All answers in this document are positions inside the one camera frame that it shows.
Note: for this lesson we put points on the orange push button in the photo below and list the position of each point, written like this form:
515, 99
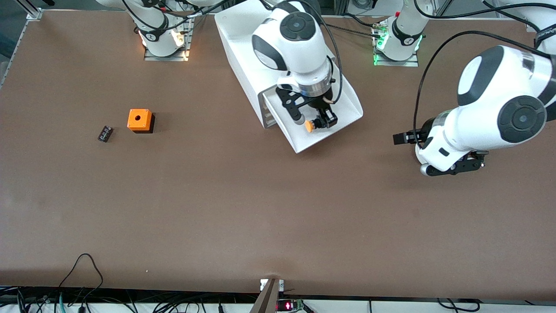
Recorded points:
310, 126

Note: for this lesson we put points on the device with red display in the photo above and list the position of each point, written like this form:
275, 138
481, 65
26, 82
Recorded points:
289, 305

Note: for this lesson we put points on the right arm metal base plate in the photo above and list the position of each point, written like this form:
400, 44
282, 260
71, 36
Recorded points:
167, 57

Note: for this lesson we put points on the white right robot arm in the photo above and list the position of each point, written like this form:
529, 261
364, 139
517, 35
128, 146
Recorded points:
299, 56

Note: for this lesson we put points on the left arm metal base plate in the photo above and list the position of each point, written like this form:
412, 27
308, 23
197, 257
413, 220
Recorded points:
397, 63

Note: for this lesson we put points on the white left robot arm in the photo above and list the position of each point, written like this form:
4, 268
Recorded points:
491, 108

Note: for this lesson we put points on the orange box with hole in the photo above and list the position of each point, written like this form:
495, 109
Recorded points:
139, 119

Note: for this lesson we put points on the small black connector block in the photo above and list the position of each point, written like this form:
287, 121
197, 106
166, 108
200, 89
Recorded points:
105, 134

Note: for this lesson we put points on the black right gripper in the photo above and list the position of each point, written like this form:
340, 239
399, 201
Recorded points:
325, 114

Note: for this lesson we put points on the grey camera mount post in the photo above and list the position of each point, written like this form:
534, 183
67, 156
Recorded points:
267, 300

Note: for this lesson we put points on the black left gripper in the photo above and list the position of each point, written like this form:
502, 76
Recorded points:
420, 135

